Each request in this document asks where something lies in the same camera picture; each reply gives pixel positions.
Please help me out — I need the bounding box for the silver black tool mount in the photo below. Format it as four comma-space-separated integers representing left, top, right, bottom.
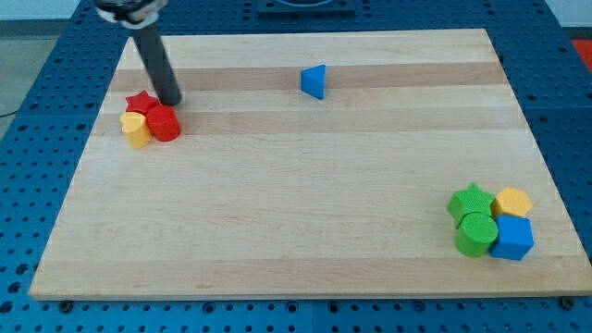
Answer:
93, 0, 167, 29

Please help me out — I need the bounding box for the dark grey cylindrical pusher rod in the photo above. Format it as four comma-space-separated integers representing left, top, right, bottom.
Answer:
131, 23, 182, 106

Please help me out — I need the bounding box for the blue triangle block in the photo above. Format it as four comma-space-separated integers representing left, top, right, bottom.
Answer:
301, 65, 327, 100

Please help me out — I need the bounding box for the red star block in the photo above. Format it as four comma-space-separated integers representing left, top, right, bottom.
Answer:
126, 90, 160, 116

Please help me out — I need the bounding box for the red cylinder block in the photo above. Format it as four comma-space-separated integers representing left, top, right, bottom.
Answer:
146, 105, 181, 142

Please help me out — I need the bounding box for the yellow heart block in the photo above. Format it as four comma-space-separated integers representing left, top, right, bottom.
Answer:
119, 112, 152, 149

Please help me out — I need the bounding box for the wooden board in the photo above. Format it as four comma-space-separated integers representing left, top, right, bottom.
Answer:
29, 29, 591, 301

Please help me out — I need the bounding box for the green star block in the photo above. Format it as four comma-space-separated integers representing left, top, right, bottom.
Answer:
447, 183, 496, 228

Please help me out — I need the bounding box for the green cylinder block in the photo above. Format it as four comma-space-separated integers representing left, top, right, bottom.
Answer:
454, 213, 499, 258

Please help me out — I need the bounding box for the yellow hexagon block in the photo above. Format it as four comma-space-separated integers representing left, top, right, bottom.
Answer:
491, 187, 533, 218

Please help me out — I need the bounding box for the blue cube block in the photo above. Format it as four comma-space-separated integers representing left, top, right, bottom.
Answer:
489, 215, 535, 261

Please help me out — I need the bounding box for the red object at right edge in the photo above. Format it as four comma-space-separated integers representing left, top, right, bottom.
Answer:
572, 39, 592, 72

